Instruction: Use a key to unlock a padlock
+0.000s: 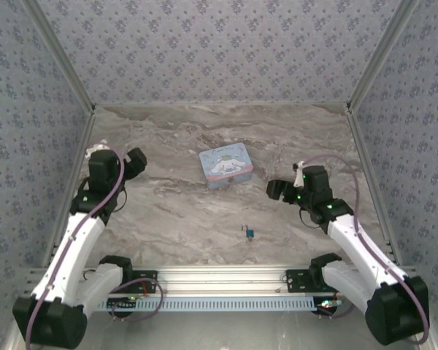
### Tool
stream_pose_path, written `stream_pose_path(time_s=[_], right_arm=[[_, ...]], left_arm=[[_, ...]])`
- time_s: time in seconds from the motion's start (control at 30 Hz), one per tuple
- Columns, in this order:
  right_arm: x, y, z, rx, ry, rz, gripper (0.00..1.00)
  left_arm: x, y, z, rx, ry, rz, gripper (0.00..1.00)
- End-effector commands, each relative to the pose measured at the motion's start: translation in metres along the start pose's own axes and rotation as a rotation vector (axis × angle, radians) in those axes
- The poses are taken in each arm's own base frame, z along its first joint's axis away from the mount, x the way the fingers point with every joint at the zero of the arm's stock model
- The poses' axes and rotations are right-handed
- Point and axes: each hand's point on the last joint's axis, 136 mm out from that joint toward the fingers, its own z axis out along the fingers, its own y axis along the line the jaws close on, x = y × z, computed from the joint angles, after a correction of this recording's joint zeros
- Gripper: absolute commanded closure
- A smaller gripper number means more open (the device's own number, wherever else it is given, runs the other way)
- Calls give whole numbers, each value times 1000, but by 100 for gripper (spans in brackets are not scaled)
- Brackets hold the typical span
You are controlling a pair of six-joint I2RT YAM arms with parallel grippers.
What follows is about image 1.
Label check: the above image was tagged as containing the aluminium table side rail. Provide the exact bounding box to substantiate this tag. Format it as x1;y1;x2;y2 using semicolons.
42;109;96;269
345;107;397;256

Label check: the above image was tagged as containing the black controller board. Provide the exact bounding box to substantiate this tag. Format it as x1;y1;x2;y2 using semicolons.
107;297;138;315
315;295;343;316

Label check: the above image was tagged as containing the blue cartoon dog tin box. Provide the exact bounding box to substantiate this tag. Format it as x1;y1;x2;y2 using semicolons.
199;143;254;190

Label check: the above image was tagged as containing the grey metal front panel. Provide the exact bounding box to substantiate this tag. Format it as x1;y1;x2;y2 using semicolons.
7;295;438;350

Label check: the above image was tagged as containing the slotted light blue cable duct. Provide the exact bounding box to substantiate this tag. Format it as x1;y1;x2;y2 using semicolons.
94;295;320;313

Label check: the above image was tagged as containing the aluminium frame post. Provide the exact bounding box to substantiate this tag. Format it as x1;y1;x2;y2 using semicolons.
345;0;421;111
23;0;96;112

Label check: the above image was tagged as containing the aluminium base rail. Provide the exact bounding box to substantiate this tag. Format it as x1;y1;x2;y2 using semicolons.
25;265;417;295

